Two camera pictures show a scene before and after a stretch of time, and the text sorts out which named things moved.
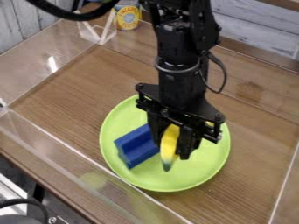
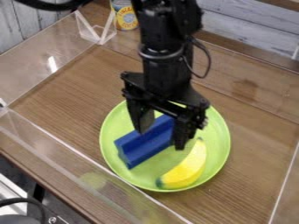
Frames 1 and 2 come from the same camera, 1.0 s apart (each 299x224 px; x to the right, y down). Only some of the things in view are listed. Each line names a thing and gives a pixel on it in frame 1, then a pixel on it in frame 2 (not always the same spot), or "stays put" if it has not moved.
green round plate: [187, 173] stays put
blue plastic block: [136, 146] stays put
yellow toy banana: [168, 138] → [188, 171]
